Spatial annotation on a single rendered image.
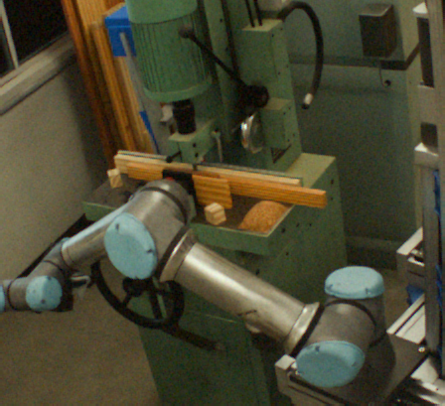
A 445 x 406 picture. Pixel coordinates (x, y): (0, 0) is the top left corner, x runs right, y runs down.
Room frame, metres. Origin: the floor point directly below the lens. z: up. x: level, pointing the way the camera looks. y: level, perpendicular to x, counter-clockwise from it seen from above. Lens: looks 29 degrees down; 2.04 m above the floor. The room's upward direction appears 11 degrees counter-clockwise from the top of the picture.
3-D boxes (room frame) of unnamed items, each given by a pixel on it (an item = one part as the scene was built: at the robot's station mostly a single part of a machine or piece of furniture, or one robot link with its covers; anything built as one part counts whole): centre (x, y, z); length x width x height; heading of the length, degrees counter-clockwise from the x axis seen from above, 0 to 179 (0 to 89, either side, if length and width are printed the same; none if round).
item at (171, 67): (2.05, 0.06, 1.35); 0.18 x 0.18 x 0.31
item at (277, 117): (2.11, -0.18, 1.02); 0.09 x 0.07 x 0.12; 54
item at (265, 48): (2.14, -0.19, 1.23); 0.09 x 0.08 x 0.15; 144
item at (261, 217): (1.84, -0.09, 0.91); 0.12 x 0.09 x 0.03; 144
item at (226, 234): (1.97, 0.12, 0.87); 0.61 x 0.30 x 0.06; 54
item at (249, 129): (2.09, -0.12, 1.02); 0.12 x 0.03 x 0.12; 144
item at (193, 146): (2.07, 0.05, 1.03); 0.14 x 0.07 x 0.09; 144
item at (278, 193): (2.01, 0.00, 0.92); 0.62 x 0.02 x 0.04; 54
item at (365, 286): (1.31, -0.22, 0.98); 0.13 x 0.12 x 0.14; 151
